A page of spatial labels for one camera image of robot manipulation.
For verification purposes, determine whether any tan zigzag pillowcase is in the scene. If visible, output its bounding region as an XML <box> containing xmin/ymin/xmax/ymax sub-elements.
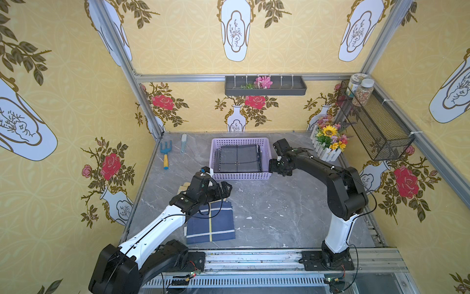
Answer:
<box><xmin>177</xmin><ymin>182</ymin><xmax>190</xmax><ymax>194</ymax></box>

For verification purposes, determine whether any glass jar with beans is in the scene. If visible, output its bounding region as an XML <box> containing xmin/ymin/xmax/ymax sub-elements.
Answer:
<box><xmin>352</xmin><ymin>78</ymin><xmax>375</xmax><ymax>107</ymax></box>

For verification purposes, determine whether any white picket flower planter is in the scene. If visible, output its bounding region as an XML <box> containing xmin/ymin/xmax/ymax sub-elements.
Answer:
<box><xmin>310</xmin><ymin>115</ymin><xmax>349</xmax><ymax>162</ymax></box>

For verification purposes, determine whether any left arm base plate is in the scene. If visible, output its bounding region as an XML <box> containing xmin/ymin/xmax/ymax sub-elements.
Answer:
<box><xmin>176</xmin><ymin>251</ymin><xmax>206</xmax><ymax>273</ymax></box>

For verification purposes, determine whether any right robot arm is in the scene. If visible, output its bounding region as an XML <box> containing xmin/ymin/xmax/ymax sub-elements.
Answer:
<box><xmin>269</xmin><ymin>138</ymin><xmax>368</xmax><ymax>262</ymax></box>

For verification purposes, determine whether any black wire mesh basket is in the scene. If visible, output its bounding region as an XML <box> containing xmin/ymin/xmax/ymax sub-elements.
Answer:
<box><xmin>336</xmin><ymin>80</ymin><xmax>416</xmax><ymax>161</ymax></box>

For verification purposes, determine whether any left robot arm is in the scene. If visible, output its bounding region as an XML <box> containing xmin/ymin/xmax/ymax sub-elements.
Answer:
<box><xmin>88</xmin><ymin>167</ymin><xmax>233</xmax><ymax>294</ymax></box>

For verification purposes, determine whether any navy blue striped pillowcase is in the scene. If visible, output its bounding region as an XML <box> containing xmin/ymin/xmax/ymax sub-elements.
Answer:
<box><xmin>185</xmin><ymin>201</ymin><xmax>236</xmax><ymax>245</ymax></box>

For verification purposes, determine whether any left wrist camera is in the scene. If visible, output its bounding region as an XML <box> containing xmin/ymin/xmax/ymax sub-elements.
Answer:
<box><xmin>201</xmin><ymin>166</ymin><xmax>214</xmax><ymax>176</ymax></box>

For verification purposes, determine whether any glass jar white lid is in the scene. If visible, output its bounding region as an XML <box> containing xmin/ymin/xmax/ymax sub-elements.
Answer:
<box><xmin>345</xmin><ymin>73</ymin><xmax>369</xmax><ymax>97</ymax></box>

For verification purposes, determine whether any grey wall shelf tray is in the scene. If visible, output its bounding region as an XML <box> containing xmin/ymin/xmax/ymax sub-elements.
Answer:
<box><xmin>225</xmin><ymin>75</ymin><xmax>307</xmax><ymax>96</ymax></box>

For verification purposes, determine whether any blue yellow garden fork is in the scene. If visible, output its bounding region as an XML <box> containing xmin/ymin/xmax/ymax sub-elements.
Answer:
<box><xmin>160</xmin><ymin>140</ymin><xmax>172</xmax><ymax>170</ymax></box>

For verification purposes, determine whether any purple perforated plastic basket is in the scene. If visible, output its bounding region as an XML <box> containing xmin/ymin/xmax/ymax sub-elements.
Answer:
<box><xmin>209</xmin><ymin>137</ymin><xmax>272</xmax><ymax>181</ymax></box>

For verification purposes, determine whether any pink artificial flower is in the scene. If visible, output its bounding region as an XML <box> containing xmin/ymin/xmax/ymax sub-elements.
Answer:
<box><xmin>254</xmin><ymin>76</ymin><xmax>273</xmax><ymax>89</ymax></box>

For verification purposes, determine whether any light blue brush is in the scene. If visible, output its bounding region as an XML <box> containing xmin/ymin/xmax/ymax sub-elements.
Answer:
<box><xmin>180</xmin><ymin>134</ymin><xmax>187</xmax><ymax>154</ymax></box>

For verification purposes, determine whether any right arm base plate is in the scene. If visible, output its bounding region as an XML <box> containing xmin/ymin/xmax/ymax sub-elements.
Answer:
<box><xmin>298</xmin><ymin>249</ymin><xmax>355</xmax><ymax>271</ymax></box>

